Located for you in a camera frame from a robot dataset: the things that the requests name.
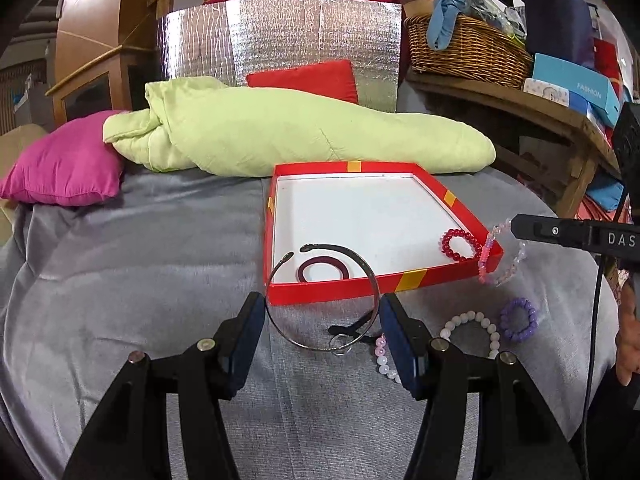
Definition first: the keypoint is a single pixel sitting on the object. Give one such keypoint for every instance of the blue cloth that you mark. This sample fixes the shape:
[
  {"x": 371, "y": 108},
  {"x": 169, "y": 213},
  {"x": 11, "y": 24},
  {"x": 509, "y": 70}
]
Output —
[{"x": 445, "y": 20}]

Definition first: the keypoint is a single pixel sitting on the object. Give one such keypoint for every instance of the wooden chair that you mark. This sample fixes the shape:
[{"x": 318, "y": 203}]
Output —
[{"x": 90, "y": 20}]

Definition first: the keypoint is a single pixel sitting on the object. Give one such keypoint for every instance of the silver foil panel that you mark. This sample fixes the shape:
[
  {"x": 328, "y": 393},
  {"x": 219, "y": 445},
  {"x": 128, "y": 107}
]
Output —
[{"x": 280, "y": 35}]

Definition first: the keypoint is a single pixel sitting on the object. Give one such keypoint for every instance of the silver metal bangle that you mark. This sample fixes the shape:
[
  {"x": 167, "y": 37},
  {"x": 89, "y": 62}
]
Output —
[{"x": 373, "y": 280}]

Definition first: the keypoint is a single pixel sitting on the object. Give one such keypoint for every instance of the red cardboard box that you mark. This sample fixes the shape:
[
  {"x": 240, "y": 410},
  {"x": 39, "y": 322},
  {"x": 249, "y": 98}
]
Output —
[{"x": 375, "y": 210}]

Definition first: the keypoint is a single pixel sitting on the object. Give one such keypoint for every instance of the blue cardboard box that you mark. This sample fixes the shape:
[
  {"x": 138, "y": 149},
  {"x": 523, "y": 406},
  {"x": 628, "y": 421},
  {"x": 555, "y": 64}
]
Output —
[{"x": 575, "y": 82}]

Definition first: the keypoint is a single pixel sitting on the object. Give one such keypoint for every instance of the turquoise cloth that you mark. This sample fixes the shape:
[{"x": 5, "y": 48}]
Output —
[{"x": 605, "y": 192}]

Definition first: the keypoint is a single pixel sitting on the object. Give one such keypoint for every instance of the person's right hand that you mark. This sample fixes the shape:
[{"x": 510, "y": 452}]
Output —
[{"x": 629, "y": 340}]

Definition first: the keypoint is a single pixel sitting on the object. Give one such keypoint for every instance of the wooden side table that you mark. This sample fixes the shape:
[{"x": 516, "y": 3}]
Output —
[{"x": 540, "y": 110}]

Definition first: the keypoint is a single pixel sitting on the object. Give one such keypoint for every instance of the dark red bangle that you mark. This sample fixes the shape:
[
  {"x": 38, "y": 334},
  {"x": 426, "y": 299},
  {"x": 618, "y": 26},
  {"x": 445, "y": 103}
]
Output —
[{"x": 325, "y": 259}]

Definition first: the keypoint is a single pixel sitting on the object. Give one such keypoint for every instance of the white patterned box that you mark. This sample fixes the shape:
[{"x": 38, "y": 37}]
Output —
[{"x": 545, "y": 92}]

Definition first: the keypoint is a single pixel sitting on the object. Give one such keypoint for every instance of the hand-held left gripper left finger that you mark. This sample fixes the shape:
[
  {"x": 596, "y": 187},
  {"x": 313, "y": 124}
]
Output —
[{"x": 249, "y": 342}]

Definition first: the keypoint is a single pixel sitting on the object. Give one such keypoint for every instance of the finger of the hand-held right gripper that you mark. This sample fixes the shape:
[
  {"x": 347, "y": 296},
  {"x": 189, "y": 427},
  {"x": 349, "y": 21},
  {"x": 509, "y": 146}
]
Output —
[{"x": 560, "y": 232}]

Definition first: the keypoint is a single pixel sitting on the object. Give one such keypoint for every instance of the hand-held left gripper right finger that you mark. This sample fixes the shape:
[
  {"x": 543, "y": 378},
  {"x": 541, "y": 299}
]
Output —
[{"x": 400, "y": 347}]

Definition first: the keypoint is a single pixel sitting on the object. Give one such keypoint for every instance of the light green quilt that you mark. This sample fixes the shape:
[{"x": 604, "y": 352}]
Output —
[{"x": 300, "y": 130}]

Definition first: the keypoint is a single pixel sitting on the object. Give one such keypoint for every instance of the navy bag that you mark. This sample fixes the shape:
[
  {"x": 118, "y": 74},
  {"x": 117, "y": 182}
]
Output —
[{"x": 557, "y": 20}]

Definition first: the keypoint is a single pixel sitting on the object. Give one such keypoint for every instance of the magenta pillow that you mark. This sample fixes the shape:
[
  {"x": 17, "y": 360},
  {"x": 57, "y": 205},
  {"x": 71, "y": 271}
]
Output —
[{"x": 65, "y": 165}]

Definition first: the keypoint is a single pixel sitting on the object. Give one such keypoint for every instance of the red pillow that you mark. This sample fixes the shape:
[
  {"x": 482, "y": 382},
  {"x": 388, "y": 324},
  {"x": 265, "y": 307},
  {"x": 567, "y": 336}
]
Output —
[{"x": 310, "y": 80}]

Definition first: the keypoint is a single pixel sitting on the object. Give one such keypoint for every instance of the wicker basket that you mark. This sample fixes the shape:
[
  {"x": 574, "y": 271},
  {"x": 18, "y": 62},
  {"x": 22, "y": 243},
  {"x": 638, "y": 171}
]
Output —
[{"x": 465, "y": 55}]

